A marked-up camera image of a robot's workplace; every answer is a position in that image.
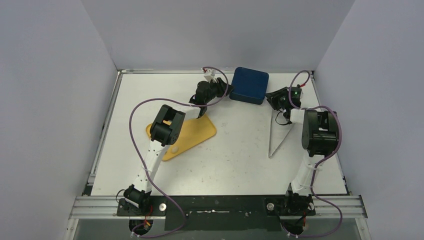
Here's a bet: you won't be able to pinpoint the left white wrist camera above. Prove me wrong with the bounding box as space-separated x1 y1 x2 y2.
203 69 217 83

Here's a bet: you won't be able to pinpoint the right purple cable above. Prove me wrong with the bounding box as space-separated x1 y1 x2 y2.
281 69 344 239

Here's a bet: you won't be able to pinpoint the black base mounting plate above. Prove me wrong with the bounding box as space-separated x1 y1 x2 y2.
116 194 316 232

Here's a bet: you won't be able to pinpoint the yellow plastic tray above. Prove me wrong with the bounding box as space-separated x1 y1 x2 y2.
162 114 217 162

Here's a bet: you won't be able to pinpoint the white swirl chocolate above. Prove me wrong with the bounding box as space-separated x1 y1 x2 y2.
171 146 179 154

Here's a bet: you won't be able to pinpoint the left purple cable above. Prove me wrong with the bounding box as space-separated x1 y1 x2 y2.
128 66 230 239

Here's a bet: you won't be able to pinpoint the metal serving tongs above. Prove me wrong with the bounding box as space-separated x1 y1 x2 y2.
267 110 293 159

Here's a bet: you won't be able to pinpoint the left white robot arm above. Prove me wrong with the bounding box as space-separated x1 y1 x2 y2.
123 77 234 215

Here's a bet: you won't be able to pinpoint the dark blue box lid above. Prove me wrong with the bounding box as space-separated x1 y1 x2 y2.
229 66 269 105

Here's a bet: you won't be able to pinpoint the purple cable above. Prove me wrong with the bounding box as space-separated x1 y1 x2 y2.
281 69 344 239
128 66 230 239

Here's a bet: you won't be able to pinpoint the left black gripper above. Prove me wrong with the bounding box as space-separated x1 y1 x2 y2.
204 78 234 105

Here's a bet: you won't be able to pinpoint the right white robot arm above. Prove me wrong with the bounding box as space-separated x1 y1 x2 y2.
265 86 340 214

